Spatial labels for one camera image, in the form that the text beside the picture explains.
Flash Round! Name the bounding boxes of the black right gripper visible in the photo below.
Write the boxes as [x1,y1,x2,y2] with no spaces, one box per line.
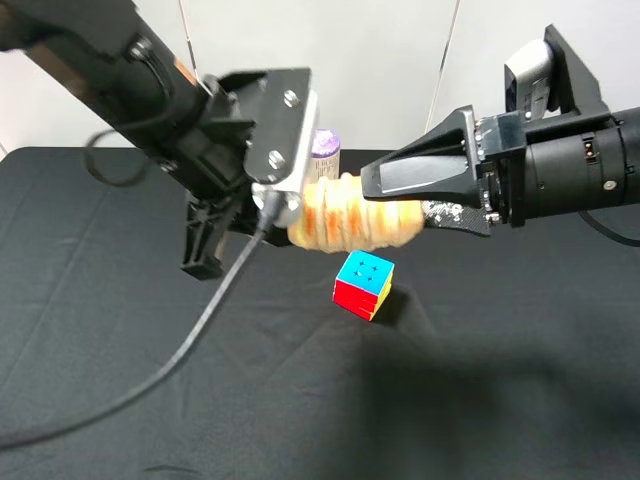
[360,106,528,236]

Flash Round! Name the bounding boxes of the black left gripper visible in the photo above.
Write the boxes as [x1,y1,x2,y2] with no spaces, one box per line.
[144,69,267,280]

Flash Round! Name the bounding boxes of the tan ridged bread loaf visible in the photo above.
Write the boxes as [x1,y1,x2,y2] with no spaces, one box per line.
[287,173,425,253]

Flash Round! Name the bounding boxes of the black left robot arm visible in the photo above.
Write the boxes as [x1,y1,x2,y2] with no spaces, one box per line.
[1,1,257,280]

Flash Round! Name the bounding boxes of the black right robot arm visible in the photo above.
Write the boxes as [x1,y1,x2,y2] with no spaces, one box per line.
[361,106,639,237]

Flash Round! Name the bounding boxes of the purple roll with white label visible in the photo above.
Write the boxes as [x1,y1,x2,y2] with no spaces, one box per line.
[309,129,341,183]

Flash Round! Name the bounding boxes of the colourful puzzle cube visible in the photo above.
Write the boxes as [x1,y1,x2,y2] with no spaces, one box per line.
[333,251,395,322]

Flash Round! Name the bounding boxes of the black tablecloth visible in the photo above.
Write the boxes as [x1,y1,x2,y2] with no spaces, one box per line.
[1,148,639,479]

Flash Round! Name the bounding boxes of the black camera cable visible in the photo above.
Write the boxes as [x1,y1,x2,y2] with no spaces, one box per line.
[0,192,281,451]

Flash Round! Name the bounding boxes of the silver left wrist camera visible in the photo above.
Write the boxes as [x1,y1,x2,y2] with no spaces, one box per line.
[244,67,318,229]

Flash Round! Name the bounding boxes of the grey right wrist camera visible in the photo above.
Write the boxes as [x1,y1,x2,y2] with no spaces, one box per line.
[504,24,609,121]

